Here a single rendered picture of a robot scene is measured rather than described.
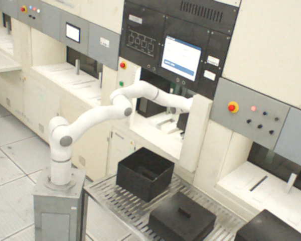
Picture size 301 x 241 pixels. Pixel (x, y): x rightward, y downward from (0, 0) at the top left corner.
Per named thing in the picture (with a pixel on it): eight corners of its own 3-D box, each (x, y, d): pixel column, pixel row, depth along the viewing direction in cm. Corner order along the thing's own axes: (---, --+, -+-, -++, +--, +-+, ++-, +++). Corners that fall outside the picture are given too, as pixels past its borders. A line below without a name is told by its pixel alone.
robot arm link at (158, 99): (166, 85, 197) (196, 102, 217) (149, 87, 209) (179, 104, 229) (163, 98, 195) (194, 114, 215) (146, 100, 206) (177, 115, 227)
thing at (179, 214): (145, 225, 182) (148, 208, 176) (176, 201, 203) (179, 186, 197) (186, 257, 167) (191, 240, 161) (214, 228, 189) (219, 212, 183)
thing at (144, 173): (139, 165, 230) (142, 145, 222) (171, 183, 219) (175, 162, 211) (114, 183, 208) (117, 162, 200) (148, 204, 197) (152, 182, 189)
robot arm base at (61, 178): (40, 189, 193) (40, 164, 184) (49, 170, 209) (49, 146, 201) (73, 192, 195) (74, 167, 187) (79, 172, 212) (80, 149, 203)
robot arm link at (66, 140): (53, 139, 191) (60, 154, 179) (45, 124, 183) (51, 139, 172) (128, 104, 205) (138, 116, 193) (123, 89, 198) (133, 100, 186)
